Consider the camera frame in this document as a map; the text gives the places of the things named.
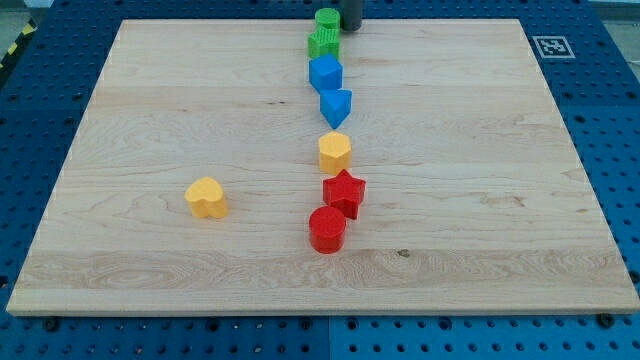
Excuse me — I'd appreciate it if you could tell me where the red star block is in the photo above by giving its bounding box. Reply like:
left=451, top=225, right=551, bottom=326
left=322, top=170, right=366, bottom=220

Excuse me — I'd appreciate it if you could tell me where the yellow hexagon block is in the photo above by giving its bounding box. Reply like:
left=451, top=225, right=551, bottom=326
left=318, top=131, right=352, bottom=175

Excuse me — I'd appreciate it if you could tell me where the red cylinder block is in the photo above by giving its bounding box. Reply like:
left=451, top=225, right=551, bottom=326
left=309, top=206, right=346, bottom=254

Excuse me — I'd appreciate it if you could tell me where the blue triangle block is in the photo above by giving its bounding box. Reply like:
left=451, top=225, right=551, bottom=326
left=320, top=89, right=352, bottom=129

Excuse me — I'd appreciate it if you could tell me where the blue cube block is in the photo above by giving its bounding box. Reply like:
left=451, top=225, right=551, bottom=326
left=309, top=54, right=343, bottom=92

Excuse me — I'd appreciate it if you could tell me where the yellow heart block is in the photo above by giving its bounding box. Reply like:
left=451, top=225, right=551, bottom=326
left=184, top=177, right=228, bottom=219

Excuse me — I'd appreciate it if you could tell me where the green star block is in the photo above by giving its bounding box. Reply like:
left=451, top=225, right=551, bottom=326
left=307, top=27, right=340, bottom=59

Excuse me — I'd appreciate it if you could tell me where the large wooden board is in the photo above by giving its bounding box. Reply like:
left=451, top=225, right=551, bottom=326
left=7, top=19, right=639, bottom=317

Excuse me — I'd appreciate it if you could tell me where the green cylinder block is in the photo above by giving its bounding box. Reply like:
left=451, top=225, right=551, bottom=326
left=314, top=8, right=341, bottom=30

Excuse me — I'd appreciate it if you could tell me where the dark grey pointer rod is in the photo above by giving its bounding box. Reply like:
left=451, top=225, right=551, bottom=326
left=340, top=0, right=364, bottom=32

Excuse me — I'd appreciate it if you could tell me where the white fiducial marker tag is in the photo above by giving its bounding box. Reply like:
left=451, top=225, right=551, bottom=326
left=532, top=35, right=575, bottom=59

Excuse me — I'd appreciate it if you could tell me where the yellow black hazard tape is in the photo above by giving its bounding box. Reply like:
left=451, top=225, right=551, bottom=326
left=1, top=18, right=38, bottom=70

